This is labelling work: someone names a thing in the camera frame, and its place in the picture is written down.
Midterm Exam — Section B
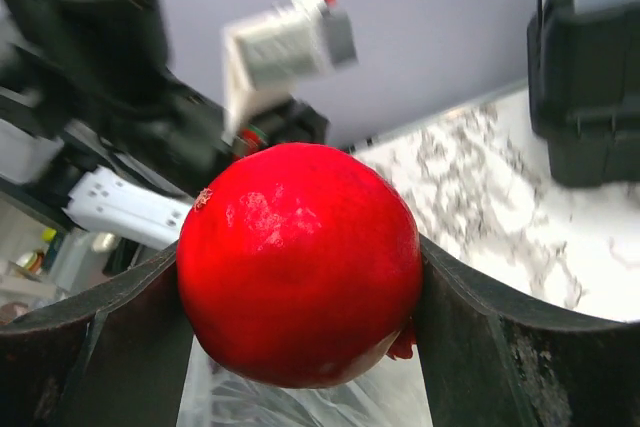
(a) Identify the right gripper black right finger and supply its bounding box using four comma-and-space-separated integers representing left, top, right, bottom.
414, 238, 639, 427

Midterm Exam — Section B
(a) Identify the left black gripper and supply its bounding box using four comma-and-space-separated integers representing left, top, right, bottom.
1, 0, 328, 195

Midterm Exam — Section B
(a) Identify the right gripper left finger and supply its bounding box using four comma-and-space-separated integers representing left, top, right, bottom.
1, 246, 193, 427

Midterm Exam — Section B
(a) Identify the clear plastic bag of fruits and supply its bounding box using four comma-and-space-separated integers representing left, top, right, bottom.
176, 341, 432, 427

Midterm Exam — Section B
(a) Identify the red fake pomegranate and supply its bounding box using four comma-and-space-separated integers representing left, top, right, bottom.
176, 143, 423, 388

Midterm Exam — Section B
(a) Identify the black plastic toolbox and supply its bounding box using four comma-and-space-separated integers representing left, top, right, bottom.
527, 0, 639, 188

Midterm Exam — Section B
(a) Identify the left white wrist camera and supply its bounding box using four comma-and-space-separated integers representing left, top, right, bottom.
222, 0, 357, 144

